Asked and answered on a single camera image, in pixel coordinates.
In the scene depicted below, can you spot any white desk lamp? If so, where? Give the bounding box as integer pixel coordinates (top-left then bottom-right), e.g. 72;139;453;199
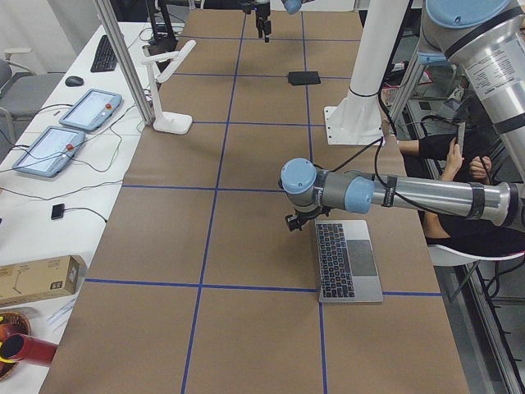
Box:
141;39;197;135

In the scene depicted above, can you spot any black mouse pad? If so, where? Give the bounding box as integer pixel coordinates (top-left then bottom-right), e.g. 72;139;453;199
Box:
287;71;321;86

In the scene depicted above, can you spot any blue teach pendant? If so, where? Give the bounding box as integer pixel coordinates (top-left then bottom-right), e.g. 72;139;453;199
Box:
11;126;85;178
59;89;122;132

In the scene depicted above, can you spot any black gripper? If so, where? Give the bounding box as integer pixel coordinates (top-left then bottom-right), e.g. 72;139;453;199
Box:
255;0;272;43

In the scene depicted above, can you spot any white chair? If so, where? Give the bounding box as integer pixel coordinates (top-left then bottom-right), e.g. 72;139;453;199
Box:
428;245;524;267

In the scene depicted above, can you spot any black computer mouse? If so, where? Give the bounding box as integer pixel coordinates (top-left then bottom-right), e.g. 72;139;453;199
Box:
65;76;84;87

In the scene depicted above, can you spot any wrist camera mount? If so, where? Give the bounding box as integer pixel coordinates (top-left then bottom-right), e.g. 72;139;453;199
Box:
285;207;331;231
238;0;256;15

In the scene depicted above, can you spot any seated person in black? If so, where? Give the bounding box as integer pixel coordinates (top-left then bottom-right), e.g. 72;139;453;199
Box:
398;132;524;257

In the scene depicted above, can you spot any black smartphone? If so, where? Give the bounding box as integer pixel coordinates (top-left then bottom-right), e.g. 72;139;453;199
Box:
454;121;466;154

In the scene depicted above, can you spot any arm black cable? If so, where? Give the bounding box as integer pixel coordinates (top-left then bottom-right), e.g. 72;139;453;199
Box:
327;137;423;213

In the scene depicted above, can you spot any woven basket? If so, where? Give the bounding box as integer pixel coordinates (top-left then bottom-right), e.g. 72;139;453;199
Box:
0;310;32;381

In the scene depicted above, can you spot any red cylinder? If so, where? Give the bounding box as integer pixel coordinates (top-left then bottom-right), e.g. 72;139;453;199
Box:
1;333;58;366

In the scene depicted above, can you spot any upper blue teach pendant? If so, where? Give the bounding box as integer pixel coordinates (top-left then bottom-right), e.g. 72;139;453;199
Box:
59;89;122;132

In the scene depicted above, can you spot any aluminium frame post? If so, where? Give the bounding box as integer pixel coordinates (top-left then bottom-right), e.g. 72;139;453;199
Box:
94;0;154;125

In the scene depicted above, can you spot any lower blue teach pendant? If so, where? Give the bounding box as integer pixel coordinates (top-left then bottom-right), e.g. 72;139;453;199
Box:
11;126;85;178

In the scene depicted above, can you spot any small black device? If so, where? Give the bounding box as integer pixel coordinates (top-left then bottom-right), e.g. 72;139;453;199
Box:
51;204;66;220

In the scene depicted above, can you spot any black keyboard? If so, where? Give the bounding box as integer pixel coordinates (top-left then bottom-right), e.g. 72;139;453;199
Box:
90;34;117;73

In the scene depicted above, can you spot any grey laptop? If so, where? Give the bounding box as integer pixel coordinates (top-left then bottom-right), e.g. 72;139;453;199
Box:
315;220;383;304

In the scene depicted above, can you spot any grey office chair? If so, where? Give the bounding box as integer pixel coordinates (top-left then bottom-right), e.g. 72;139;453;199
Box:
1;47;64;143

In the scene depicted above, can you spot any cardboard box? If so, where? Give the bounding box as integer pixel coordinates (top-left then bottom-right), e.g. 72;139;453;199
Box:
1;255;85;307

